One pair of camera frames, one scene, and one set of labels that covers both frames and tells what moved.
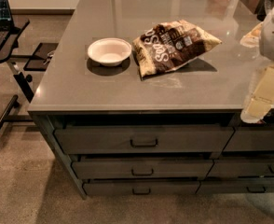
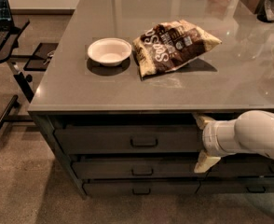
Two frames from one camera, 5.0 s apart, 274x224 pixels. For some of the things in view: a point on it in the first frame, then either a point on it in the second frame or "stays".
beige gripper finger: (270, 87) to (219, 137)
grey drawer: (245, 186) stays
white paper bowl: (109, 51) stays
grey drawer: (143, 140) stays
